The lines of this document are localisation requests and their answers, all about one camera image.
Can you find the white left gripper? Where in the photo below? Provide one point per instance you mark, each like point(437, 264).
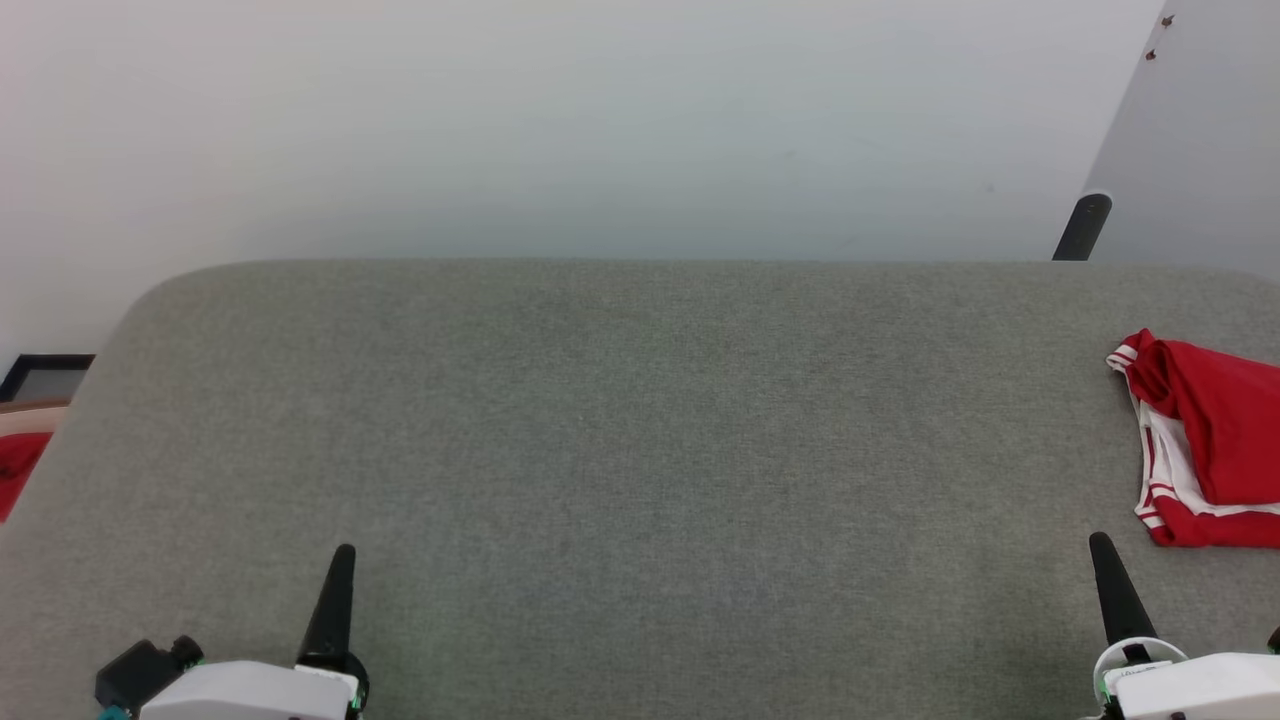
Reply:
point(250, 692)

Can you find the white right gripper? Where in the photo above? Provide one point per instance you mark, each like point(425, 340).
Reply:
point(1200, 690)

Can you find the red and white basketball jersey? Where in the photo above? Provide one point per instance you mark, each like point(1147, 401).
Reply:
point(1220, 430)

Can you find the red cloth on floor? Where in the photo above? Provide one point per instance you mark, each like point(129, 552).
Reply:
point(18, 470)

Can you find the black round pole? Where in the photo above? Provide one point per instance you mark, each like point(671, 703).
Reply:
point(1082, 228)

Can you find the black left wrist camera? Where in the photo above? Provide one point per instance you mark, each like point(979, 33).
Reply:
point(140, 672)

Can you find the teal left camera connector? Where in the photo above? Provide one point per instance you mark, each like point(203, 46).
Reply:
point(112, 713)

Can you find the black picture frame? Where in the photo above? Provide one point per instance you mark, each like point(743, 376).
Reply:
point(45, 378)

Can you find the light grey wall panel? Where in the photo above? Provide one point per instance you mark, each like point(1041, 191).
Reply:
point(1200, 130)

